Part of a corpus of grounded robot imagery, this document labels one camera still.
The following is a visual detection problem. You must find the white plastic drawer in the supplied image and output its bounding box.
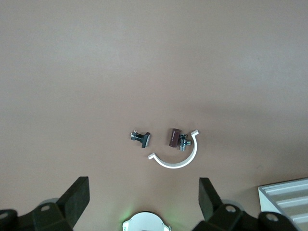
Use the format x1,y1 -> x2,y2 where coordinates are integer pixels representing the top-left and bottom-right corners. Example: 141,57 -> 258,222
276,196 -> 308,218
289,210 -> 308,231
262,181 -> 308,205

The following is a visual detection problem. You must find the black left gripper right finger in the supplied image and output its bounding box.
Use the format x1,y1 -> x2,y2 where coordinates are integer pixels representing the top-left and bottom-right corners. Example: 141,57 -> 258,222
196,177 -> 245,231

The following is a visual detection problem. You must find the white drawer cabinet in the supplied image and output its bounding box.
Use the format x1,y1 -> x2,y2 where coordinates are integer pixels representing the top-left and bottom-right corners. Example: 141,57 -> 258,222
257,177 -> 308,231

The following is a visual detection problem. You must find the small black switch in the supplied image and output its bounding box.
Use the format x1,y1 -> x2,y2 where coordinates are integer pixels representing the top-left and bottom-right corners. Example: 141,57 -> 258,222
129,130 -> 153,150

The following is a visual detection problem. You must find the white curved pipe clamp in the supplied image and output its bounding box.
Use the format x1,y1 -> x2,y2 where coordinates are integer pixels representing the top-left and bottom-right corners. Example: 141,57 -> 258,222
147,129 -> 201,170

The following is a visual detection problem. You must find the brown handle metal valve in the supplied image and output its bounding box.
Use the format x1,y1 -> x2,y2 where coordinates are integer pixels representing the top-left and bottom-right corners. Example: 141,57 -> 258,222
167,127 -> 193,152

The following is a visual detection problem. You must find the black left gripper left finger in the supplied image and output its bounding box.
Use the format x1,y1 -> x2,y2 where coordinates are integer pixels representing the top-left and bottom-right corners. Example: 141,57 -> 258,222
18,176 -> 90,231

